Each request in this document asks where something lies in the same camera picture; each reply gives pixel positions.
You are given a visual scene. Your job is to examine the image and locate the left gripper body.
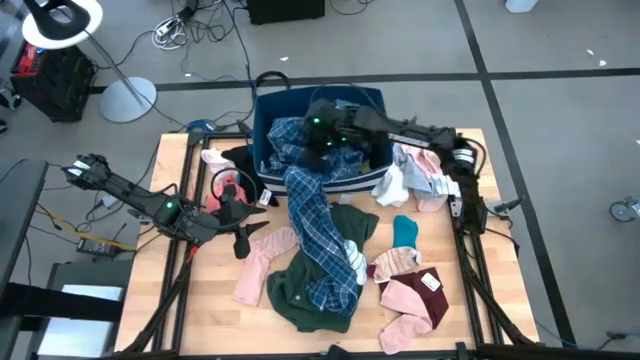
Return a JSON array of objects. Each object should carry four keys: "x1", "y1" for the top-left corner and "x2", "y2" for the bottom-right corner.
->
[{"x1": 212, "y1": 183, "x2": 254, "y2": 229}]

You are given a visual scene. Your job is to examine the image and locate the grey caster wheel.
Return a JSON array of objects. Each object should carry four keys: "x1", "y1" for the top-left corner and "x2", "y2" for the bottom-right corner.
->
[{"x1": 608, "y1": 196, "x2": 640, "y2": 223}]

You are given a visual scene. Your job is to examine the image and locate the maroon garment with tag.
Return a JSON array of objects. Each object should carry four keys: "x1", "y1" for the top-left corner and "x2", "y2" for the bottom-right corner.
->
[{"x1": 378, "y1": 266, "x2": 450, "y2": 330}]

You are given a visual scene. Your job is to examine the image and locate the pink long sock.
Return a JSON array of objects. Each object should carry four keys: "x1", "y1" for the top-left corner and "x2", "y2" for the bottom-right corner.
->
[
  {"x1": 232, "y1": 225, "x2": 304, "y2": 307},
  {"x1": 378, "y1": 278, "x2": 434, "y2": 355}
]

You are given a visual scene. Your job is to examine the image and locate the pale pink garment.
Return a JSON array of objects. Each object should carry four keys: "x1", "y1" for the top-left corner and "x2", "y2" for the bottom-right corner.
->
[{"x1": 399, "y1": 143, "x2": 451, "y2": 213}]

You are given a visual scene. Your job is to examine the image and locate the blue cable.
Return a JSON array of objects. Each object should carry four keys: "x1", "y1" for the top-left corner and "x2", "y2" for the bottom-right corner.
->
[
  {"x1": 534, "y1": 319, "x2": 582, "y2": 349},
  {"x1": 187, "y1": 118, "x2": 217, "y2": 134}
]

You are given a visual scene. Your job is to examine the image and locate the yellow floor cable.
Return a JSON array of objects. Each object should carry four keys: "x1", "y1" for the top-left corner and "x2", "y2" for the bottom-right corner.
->
[{"x1": 34, "y1": 202, "x2": 137, "y2": 251}]

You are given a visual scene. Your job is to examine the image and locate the black floor cable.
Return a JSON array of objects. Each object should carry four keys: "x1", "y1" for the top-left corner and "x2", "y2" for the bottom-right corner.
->
[{"x1": 179, "y1": 0, "x2": 257, "y2": 132}]

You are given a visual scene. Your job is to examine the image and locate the navy white striped fabric bin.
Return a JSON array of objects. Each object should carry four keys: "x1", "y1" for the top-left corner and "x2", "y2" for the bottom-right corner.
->
[{"x1": 251, "y1": 70, "x2": 397, "y2": 197}]

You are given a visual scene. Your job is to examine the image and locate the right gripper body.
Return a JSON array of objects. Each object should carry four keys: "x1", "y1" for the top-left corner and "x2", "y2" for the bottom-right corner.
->
[{"x1": 301, "y1": 97, "x2": 359, "y2": 151}]

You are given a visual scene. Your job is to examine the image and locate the teal sock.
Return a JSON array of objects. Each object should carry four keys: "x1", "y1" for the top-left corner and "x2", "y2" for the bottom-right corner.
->
[{"x1": 392, "y1": 214, "x2": 420, "y2": 250}]

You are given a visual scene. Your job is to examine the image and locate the white rounded object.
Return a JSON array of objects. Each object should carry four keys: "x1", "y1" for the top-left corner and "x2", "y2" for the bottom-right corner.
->
[{"x1": 504, "y1": 0, "x2": 540, "y2": 14}]

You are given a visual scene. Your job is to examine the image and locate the white and pink garment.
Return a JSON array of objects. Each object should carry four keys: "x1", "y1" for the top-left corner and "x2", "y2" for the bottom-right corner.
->
[{"x1": 200, "y1": 147, "x2": 236, "y2": 176}]

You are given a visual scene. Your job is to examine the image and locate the black box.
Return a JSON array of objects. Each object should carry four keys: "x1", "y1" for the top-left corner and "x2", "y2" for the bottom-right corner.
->
[{"x1": 246, "y1": 0, "x2": 326, "y2": 26}]

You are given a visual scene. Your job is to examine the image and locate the white power strip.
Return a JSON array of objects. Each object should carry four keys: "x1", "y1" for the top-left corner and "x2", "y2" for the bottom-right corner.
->
[{"x1": 153, "y1": 17, "x2": 182, "y2": 39}]

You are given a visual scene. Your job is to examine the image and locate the black clamp handle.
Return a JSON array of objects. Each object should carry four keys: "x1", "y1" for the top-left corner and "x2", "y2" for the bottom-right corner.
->
[{"x1": 493, "y1": 196, "x2": 524, "y2": 215}]

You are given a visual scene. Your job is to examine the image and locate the red box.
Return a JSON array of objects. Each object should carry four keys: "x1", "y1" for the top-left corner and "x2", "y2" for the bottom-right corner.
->
[{"x1": 14, "y1": 43, "x2": 47, "y2": 76}]

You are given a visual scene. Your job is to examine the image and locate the grey cabinet with white panel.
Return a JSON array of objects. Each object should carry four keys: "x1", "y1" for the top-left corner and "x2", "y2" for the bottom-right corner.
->
[{"x1": 29, "y1": 259, "x2": 134, "y2": 360}]

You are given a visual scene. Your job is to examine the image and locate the blue plaid shirt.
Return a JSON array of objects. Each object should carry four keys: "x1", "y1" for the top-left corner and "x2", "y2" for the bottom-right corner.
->
[{"x1": 264, "y1": 115, "x2": 369, "y2": 317}]

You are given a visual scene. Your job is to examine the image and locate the beige striped sock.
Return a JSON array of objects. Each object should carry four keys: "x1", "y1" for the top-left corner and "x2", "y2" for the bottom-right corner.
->
[{"x1": 367, "y1": 246, "x2": 424, "y2": 285}]

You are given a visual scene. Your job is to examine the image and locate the white striped sock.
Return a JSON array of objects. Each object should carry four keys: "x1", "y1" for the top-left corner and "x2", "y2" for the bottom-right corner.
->
[
  {"x1": 429, "y1": 174, "x2": 461, "y2": 199},
  {"x1": 343, "y1": 238, "x2": 369, "y2": 286}
]

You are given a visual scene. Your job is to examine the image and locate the black crate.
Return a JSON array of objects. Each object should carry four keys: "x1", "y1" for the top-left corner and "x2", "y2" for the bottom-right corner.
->
[{"x1": 9, "y1": 42, "x2": 97, "y2": 124}]

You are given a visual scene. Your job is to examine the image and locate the black power adapter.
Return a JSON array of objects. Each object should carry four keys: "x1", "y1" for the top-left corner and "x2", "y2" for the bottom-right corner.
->
[{"x1": 75, "y1": 237, "x2": 119, "y2": 259}]

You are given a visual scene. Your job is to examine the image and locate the black desk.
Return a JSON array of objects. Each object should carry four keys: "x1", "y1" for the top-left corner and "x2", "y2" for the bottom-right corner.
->
[{"x1": 0, "y1": 158, "x2": 50, "y2": 301}]

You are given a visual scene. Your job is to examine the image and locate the light grey garment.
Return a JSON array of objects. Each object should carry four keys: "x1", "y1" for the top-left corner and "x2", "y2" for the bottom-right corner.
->
[{"x1": 392, "y1": 143, "x2": 427, "y2": 196}]

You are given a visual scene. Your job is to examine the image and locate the coral pink garment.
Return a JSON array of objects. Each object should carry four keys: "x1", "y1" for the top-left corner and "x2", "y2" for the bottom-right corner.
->
[{"x1": 204, "y1": 172, "x2": 249, "y2": 214}]

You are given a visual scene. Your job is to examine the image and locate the black garment with tag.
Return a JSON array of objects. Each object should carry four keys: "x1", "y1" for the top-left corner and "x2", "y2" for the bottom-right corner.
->
[{"x1": 221, "y1": 144, "x2": 280, "y2": 208}]

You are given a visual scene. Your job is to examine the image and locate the white floor lamp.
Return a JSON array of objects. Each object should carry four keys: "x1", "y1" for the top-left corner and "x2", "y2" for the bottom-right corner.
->
[{"x1": 20, "y1": 0, "x2": 158, "y2": 124}]

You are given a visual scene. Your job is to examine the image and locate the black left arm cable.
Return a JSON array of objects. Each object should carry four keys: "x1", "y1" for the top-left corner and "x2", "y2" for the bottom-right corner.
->
[{"x1": 209, "y1": 167, "x2": 259, "y2": 232}]

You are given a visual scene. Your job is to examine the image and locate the dark green sweater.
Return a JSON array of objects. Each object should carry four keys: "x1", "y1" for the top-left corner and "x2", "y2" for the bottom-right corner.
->
[{"x1": 266, "y1": 202, "x2": 380, "y2": 334}]

